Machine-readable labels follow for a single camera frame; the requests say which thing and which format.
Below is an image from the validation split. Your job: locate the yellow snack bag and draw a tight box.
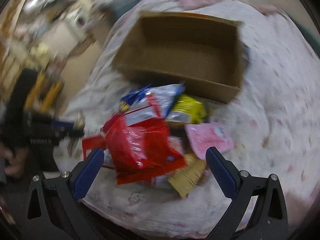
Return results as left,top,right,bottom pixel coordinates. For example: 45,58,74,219
165,94,207,124

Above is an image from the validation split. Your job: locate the white patterned bed quilt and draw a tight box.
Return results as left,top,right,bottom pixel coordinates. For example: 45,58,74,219
62,0,319,239

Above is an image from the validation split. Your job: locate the blue white snack bag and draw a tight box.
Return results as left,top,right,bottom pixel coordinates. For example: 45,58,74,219
119,83,185,119

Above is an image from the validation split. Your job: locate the brown cardboard box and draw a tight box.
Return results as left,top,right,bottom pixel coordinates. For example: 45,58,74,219
112,11,244,104

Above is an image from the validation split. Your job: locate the teal cushion left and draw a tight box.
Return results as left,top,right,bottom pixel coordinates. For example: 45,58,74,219
98,0,141,23

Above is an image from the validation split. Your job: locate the tan brown snack packet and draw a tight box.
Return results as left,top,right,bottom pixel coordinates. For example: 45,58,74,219
168,153,207,198

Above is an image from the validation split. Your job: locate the person left hand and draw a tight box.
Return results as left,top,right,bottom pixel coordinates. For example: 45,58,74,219
1,142,29,178

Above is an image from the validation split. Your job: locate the pink snack packet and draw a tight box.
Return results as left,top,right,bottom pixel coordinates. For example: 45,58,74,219
184,122,234,160

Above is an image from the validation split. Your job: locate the red snack bag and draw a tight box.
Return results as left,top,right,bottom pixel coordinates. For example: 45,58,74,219
101,113,188,186

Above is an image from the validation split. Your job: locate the teal bolster right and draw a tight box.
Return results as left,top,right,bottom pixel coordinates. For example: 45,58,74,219
289,15,320,56

